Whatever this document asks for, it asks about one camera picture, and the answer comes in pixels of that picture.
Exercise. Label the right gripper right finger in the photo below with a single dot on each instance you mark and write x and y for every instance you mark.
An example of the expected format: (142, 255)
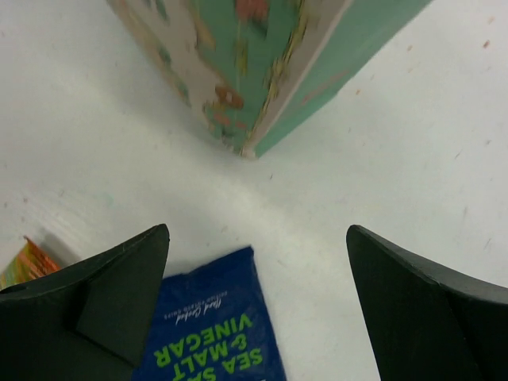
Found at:
(426, 321)

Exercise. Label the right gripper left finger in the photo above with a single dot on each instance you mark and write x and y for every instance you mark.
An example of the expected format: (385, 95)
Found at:
(87, 321)

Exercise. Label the orange snack packet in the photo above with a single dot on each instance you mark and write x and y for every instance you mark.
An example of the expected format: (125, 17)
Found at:
(30, 263)

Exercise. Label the blue Burts crisps bag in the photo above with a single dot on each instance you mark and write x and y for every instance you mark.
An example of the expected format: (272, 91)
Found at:
(212, 323)

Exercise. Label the green patterned paper bag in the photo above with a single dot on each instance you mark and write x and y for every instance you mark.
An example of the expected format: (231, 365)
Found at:
(252, 71)

